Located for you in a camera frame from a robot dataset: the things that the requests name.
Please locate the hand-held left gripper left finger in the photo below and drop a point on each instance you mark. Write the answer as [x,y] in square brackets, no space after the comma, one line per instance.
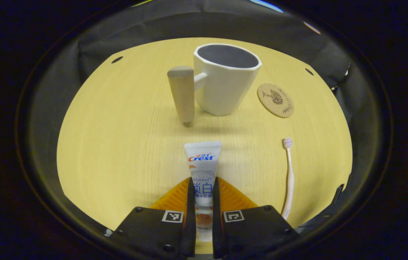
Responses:
[190,216]

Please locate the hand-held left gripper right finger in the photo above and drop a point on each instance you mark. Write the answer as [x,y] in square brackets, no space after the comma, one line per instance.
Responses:
[217,216]

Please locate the white toothpaste tube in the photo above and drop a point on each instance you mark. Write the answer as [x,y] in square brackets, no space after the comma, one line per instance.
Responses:
[203,162]

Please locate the pink toothbrush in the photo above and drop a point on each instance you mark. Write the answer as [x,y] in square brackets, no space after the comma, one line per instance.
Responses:
[290,173]

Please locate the round wooden coaster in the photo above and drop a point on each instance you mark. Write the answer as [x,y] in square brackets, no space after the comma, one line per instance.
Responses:
[275,100]

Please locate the black backdrop cloth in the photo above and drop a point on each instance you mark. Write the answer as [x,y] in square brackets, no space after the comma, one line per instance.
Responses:
[153,25]

